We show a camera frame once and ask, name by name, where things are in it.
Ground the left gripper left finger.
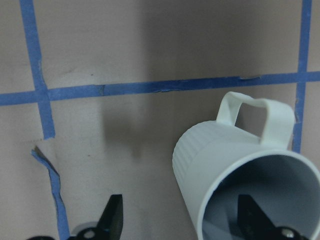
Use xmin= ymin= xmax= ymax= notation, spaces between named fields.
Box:
xmin=96 ymin=194 xmax=124 ymax=240

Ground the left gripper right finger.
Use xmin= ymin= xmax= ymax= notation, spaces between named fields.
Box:
xmin=237 ymin=194 xmax=280 ymax=240

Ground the white ribbed mug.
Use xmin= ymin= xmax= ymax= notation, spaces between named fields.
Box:
xmin=172 ymin=91 xmax=320 ymax=240

